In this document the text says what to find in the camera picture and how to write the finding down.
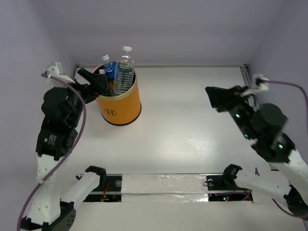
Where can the aluminium rail edge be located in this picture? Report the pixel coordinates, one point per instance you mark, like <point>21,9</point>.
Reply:
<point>245,75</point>
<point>173,65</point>

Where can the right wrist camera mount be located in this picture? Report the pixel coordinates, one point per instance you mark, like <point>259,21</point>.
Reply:
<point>257,84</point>

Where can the aluminium rail back edge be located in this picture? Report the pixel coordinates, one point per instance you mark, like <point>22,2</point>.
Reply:
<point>173,65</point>

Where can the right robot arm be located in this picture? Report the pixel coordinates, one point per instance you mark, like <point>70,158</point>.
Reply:
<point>264,126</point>

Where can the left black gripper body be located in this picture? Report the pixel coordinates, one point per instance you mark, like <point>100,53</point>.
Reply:
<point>86,88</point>

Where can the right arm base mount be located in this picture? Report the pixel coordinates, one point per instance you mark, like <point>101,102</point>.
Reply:
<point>222,188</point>

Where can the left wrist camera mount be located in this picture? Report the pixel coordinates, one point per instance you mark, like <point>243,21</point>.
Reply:
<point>56,70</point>

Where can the blue label water bottle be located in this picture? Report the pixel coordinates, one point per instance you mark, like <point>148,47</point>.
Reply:
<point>109,67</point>

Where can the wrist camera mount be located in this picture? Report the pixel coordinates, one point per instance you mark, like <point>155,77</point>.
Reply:
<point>56,70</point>
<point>257,84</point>

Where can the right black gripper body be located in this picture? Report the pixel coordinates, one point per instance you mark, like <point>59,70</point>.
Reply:
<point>239,109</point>

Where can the aluminium rail right edge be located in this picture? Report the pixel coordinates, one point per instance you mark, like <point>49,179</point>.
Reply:
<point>245,75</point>

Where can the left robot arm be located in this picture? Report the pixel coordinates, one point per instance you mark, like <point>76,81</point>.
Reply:
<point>64,108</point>

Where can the orange cylindrical bin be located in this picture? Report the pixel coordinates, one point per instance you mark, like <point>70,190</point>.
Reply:
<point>123,109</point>

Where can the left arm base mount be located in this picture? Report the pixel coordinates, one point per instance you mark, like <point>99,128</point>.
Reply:
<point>110,192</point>

